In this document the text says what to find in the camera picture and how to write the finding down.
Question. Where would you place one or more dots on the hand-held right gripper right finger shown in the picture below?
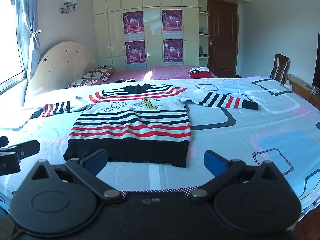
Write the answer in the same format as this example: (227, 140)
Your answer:
(212, 163)

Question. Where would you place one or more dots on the dark cloth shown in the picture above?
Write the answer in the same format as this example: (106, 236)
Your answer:
(125, 81)

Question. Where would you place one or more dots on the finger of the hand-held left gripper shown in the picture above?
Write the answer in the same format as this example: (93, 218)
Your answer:
(27, 148)
(3, 141)

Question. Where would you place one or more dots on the plaid print pillow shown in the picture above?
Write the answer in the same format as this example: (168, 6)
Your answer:
(96, 73)
(81, 83)

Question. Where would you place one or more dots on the dark wooden chair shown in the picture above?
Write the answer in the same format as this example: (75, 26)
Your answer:
(280, 67)

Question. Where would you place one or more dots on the black television screen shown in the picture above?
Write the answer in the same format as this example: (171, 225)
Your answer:
(317, 62)

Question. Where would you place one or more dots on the pink bed sheet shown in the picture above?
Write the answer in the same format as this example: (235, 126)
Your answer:
(162, 72)

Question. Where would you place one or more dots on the brown wooden door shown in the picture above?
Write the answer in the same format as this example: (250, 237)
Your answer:
(223, 37)

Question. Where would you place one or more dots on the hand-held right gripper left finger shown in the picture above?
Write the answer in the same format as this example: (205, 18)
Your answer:
(98, 160)

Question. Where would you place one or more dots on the red folded cloth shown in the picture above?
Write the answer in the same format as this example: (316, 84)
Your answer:
(201, 75)

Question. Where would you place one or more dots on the cream wardrobe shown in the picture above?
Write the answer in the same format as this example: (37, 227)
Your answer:
(152, 17)

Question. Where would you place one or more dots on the blue grey curtain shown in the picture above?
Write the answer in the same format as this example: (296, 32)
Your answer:
(32, 17)

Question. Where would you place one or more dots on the striped knit sweater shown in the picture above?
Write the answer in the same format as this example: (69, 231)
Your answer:
(130, 130)

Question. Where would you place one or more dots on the window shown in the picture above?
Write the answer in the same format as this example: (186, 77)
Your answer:
(10, 37)

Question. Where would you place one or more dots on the striped folded cloth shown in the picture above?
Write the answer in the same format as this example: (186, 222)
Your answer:
(198, 69)

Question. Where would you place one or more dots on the orange cloth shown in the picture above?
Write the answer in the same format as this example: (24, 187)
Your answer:
(113, 72)

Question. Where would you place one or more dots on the purple wall poster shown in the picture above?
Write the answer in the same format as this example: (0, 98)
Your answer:
(171, 20)
(135, 52)
(173, 50)
(133, 22)

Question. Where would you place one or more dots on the cream corner shelf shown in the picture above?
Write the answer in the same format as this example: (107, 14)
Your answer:
(203, 57)

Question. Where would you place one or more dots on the cream round headboard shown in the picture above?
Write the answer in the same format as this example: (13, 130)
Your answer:
(60, 67)

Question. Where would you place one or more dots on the wall lamp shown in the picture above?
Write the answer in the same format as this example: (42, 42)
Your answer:
(70, 3)

